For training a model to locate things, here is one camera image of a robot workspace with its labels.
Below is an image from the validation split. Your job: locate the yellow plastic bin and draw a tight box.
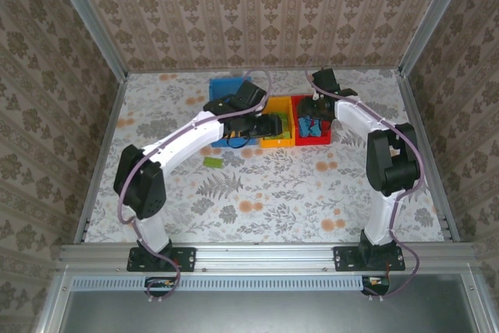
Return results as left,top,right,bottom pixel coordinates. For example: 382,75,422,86
260,95,295,149

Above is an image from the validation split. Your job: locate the blue plastic bin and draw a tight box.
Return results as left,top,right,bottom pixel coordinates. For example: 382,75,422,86
209,77,261,149

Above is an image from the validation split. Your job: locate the red plastic bin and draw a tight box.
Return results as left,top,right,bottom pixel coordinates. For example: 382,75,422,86
291,94,332,146

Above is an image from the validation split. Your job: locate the floral tablecloth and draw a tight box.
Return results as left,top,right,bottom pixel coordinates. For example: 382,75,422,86
83,69,445,243

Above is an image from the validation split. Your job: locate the grey metal panel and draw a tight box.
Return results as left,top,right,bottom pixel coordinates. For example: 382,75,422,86
37,273,499,333

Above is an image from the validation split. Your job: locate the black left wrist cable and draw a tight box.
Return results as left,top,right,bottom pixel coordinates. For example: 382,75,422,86
225,133,253,151

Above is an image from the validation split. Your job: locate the aluminium table edge rail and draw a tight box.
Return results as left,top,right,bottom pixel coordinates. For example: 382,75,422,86
394,69,462,243
73,72,129,243

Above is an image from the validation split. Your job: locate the wide aluminium base rail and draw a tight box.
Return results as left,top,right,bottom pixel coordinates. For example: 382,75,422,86
58,242,476,273

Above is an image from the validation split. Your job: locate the aluminium frame post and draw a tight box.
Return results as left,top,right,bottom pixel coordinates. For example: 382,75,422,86
45,0,129,81
397,0,477,76

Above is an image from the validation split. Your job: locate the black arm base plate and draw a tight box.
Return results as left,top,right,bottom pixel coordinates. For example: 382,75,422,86
333,246,406,273
126,246,197,273

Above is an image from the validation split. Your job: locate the slotted grey cable duct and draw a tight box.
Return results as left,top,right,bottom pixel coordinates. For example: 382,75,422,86
71,275,366,292

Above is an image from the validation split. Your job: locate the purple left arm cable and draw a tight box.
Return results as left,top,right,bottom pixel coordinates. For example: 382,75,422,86
118,69,273,303

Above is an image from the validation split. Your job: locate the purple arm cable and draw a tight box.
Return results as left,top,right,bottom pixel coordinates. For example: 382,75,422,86
118,69,273,303
306,70,426,299

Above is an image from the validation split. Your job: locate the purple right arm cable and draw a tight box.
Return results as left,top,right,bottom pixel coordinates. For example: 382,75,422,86
306,70,426,299

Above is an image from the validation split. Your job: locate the black cable port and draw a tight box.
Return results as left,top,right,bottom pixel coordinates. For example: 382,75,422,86
360,276,391,297
143,276,181,299

